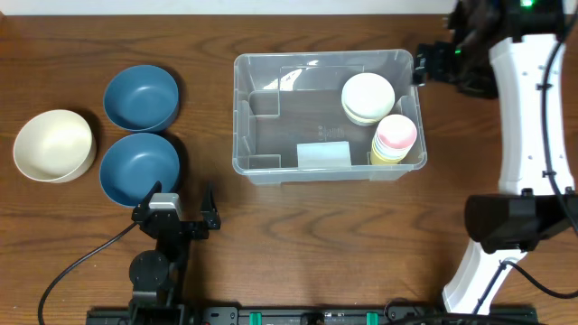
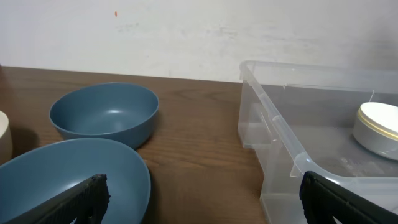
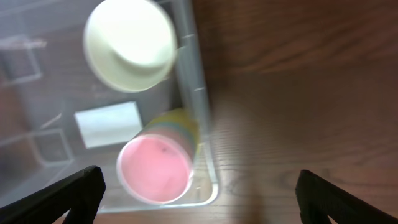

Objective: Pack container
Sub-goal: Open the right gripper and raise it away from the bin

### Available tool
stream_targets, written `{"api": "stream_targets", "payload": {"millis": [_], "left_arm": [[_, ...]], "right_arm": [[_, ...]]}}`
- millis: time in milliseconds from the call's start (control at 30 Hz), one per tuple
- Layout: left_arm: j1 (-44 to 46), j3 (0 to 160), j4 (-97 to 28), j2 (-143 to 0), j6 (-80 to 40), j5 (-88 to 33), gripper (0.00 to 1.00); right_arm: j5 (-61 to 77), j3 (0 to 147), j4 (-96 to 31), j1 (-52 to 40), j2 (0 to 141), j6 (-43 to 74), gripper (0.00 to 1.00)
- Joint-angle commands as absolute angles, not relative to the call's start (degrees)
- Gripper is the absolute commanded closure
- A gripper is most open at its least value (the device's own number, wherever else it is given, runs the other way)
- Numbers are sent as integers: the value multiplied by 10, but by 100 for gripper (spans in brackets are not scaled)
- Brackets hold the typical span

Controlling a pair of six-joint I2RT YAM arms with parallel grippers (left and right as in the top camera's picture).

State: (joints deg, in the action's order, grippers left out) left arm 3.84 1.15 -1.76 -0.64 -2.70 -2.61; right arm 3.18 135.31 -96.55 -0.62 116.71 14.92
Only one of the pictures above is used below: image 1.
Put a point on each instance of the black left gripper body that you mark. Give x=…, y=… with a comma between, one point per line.
x=186, y=227

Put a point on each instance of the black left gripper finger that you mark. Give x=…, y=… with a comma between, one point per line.
x=141, y=211
x=208, y=209

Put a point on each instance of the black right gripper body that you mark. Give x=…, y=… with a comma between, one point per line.
x=433, y=60

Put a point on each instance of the blue bowl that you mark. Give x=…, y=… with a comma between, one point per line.
x=134, y=164
x=142, y=98

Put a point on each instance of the white small bowl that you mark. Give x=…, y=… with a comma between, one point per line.
x=368, y=95

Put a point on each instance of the pink plastic cup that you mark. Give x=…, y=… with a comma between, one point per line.
x=397, y=132

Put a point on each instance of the yellow plastic cup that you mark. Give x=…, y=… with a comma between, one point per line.
x=377, y=159

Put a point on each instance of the cream large bowl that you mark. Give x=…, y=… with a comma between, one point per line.
x=56, y=146

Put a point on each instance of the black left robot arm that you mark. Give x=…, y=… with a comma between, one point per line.
x=158, y=275

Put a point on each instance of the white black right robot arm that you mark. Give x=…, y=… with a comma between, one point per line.
x=513, y=51

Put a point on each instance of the clear plastic storage bin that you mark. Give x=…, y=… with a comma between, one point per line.
x=289, y=124

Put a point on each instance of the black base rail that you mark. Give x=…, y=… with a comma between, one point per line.
x=280, y=317

